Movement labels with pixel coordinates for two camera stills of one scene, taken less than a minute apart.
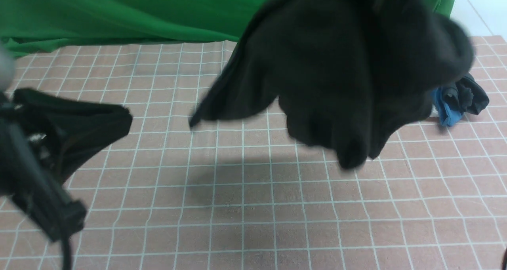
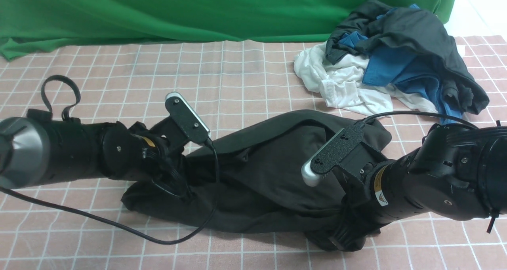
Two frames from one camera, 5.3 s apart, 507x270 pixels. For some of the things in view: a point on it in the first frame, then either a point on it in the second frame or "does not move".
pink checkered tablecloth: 245,194 does not move
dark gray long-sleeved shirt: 353,66 -> 254,181
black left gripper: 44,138 -> 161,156
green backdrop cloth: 38,18 does not move
